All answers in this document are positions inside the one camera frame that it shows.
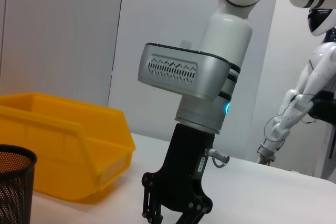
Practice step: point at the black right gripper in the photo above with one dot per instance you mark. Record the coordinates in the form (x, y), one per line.
(183, 169)

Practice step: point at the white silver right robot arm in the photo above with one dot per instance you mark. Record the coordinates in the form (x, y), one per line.
(228, 32)

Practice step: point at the black mesh pen holder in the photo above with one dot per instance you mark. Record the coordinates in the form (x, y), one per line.
(15, 187)

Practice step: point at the yellow plastic bin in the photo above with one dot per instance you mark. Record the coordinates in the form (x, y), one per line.
(65, 142)

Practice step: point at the white humanoid robot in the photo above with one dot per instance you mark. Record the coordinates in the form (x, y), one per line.
(315, 64)

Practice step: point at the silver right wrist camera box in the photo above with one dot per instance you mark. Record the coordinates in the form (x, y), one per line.
(183, 72)

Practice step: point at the small grey wall sticker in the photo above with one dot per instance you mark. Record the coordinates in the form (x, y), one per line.
(186, 43)

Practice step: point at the black robot stand bracket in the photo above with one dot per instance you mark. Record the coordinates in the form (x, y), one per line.
(325, 108)

